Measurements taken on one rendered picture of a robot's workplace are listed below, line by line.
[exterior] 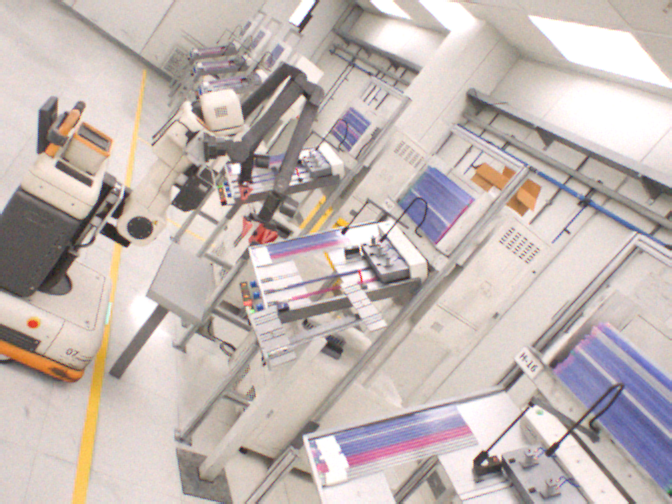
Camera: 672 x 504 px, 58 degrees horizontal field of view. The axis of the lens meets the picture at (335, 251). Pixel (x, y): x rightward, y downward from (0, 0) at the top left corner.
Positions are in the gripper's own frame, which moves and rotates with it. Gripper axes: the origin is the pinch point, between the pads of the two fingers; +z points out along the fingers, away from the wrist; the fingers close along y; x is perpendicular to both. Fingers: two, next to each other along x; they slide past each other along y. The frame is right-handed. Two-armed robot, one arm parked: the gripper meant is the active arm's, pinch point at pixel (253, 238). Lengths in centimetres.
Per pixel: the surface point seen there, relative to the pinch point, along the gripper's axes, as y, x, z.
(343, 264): 64, 19, 6
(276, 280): 38, 26, 26
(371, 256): 68, 8, -6
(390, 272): 67, -10, -7
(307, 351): 29, -29, 29
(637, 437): 47, -139, -28
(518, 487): 36, -127, 3
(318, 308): 42.3, -6.8, 20.2
